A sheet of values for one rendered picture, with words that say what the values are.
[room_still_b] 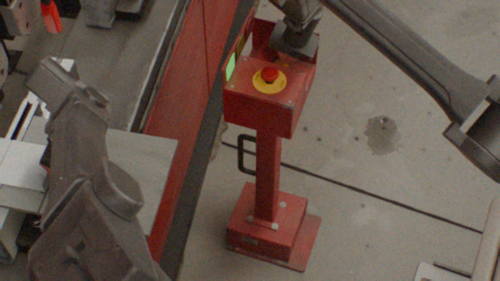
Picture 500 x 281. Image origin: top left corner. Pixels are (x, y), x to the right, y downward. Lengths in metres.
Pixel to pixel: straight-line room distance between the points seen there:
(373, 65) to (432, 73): 1.73
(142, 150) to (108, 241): 0.66
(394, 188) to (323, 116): 0.36
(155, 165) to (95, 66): 0.38
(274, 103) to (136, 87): 0.30
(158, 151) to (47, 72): 0.27
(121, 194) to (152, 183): 0.58
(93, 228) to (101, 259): 0.03
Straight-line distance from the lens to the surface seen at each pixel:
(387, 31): 0.91
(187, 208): 2.19
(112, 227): 0.51
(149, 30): 1.51
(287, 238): 2.05
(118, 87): 1.41
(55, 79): 0.97
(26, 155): 1.19
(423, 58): 0.90
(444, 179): 2.38
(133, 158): 1.15
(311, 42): 1.55
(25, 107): 1.26
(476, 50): 2.78
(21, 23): 1.09
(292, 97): 1.49
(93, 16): 1.51
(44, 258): 0.56
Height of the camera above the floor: 1.95
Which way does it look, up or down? 55 degrees down
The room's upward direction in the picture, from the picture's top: straight up
